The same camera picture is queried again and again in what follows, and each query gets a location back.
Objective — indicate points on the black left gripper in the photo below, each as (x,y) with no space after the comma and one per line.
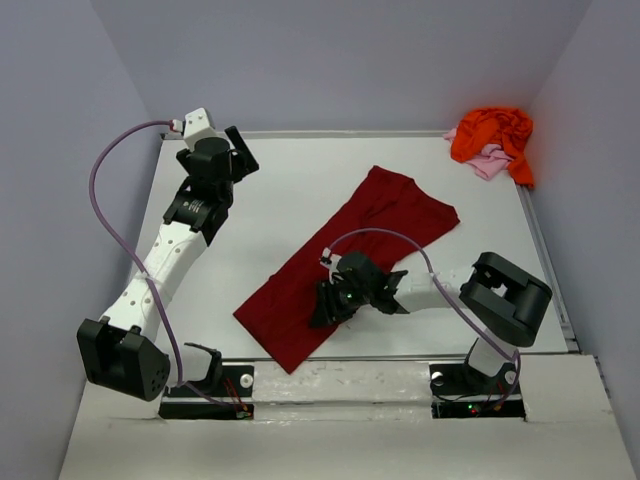
(239,156)

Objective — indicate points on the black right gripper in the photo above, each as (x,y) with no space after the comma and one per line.
(329,304)

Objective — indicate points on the dark red t-shirt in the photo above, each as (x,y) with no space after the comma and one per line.
(387,218)

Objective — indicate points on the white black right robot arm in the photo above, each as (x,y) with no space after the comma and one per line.
(503,303)

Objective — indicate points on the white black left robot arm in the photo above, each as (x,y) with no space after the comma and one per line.
(131,348)

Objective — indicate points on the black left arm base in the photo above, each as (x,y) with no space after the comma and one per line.
(231,398)

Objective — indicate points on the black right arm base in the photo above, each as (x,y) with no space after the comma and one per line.
(459,392)

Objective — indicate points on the pink t-shirt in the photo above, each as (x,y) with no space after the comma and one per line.
(487,159)

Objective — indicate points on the orange t-shirt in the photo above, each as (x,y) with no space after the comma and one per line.
(509,127)

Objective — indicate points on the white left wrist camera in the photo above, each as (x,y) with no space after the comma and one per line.
(198,125)

